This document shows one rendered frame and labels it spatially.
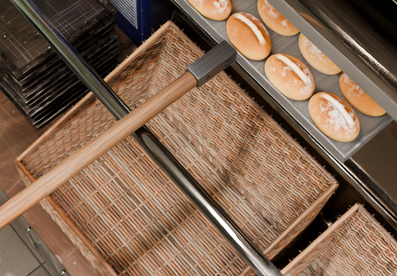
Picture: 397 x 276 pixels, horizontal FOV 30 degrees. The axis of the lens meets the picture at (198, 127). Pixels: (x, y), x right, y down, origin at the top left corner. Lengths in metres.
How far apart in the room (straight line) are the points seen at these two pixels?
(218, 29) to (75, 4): 0.54
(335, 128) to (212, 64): 0.23
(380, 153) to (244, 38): 0.37
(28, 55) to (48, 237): 0.43
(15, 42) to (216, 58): 0.62
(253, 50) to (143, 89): 0.67
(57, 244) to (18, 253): 0.63
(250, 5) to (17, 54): 0.60
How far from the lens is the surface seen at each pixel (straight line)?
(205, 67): 1.26
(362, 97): 1.27
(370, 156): 1.47
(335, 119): 1.23
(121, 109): 1.26
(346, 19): 1.11
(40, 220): 1.84
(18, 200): 1.18
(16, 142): 1.93
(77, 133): 1.82
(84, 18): 1.76
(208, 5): 1.32
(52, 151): 1.81
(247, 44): 1.28
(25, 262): 2.42
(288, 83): 1.25
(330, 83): 1.31
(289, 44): 1.34
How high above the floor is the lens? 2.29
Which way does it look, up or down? 63 degrees down
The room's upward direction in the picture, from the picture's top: 6 degrees clockwise
